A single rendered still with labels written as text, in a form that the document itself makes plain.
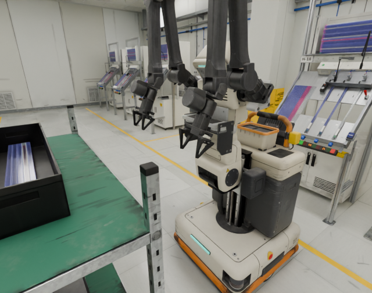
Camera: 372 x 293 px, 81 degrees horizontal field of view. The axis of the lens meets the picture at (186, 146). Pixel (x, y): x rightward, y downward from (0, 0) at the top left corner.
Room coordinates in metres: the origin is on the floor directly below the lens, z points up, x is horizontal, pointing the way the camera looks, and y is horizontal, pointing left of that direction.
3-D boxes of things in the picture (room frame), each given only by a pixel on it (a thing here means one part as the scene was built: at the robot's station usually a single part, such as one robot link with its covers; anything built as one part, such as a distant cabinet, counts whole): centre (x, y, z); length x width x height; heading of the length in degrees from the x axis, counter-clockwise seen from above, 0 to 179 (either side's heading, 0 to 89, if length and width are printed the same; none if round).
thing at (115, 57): (7.18, 2.09, 0.95); 1.37 x 0.82 x 1.90; 126
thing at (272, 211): (1.30, -0.42, 0.59); 0.55 x 0.34 x 0.83; 36
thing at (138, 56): (6.00, 1.25, 0.95); 1.37 x 0.82 x 1.90; 126
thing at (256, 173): (1.10, -0.25, 0.68); 0.28 x 0.27 x 0.25; 36
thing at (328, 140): (2.09, -1.39, 0.66); 1.01 x 0.73 x 1.31; 126
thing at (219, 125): (1.07, -0.12, 0.99); 0.28 x 0.16 x 0.22; 36
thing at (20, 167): (0.61, 0.51, 0.98); 0.51 x 0.07 x 0.03; 36
